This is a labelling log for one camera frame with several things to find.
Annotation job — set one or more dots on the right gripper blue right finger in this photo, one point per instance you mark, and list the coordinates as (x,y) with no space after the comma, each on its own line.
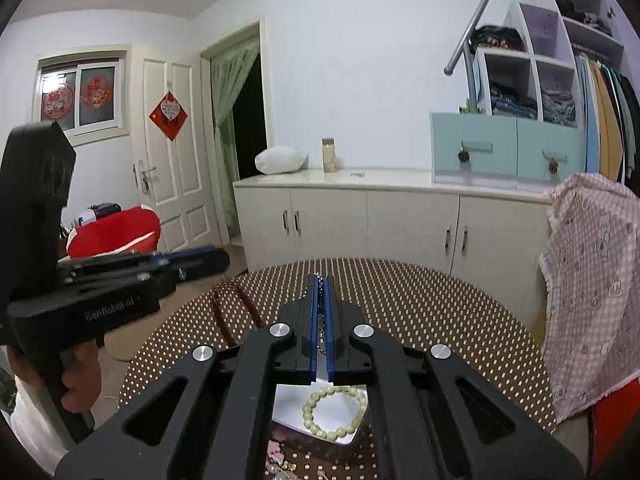
(328,293)

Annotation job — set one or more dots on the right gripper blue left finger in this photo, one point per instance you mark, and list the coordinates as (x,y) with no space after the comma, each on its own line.
(312,346)

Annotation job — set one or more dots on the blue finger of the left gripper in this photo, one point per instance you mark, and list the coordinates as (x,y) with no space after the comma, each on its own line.
(193,264)

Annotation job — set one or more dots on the pink cat charm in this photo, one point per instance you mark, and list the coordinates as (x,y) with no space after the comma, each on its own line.
(275,455)

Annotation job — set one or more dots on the white sleeve left forearm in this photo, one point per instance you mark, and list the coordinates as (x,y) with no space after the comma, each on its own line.
(34,430)

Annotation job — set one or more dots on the person's left hand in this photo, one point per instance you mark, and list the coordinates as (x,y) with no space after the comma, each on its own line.
(82,378)

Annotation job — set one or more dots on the red cat chair cover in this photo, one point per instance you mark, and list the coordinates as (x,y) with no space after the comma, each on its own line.
(133,230)

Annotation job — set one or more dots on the brown polka dot tablecloth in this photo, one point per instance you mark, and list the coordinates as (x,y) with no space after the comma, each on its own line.
(418,306)

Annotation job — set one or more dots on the white panel door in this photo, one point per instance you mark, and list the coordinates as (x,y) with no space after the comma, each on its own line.
(173,176)

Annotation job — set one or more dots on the white low sideboard cabinet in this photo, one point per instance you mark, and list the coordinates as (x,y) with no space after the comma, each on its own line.
(489,237)

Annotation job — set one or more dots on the white pillow bundle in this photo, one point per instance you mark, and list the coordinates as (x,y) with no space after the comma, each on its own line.
(279,160)

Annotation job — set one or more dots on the beige bottle with lid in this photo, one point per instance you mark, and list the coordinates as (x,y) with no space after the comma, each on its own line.
(329,156)

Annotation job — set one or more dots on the grey metal tin box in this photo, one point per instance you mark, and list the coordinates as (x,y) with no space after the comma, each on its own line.
(323,419)

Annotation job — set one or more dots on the red diamond door decoration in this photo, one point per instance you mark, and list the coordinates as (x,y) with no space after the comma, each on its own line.
(169,116)

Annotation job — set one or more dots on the green door curtain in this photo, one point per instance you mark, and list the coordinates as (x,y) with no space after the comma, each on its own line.
(229,71)

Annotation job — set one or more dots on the window with red decorations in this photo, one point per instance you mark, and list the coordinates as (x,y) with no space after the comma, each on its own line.
(84,91)

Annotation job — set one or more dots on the turquoise drawer unit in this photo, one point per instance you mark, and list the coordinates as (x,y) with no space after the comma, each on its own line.
(504,152)

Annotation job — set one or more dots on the pink checked cloth cover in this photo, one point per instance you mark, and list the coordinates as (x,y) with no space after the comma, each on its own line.
(591,270)

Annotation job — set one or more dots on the grey metal handrail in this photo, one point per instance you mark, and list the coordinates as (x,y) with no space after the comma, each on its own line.
(462,51)

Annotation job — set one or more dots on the hanging clothes row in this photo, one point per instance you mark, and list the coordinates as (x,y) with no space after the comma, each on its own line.
(610,107)

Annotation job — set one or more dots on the white purple shelf unit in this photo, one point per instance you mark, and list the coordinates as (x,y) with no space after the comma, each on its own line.
(554,32)

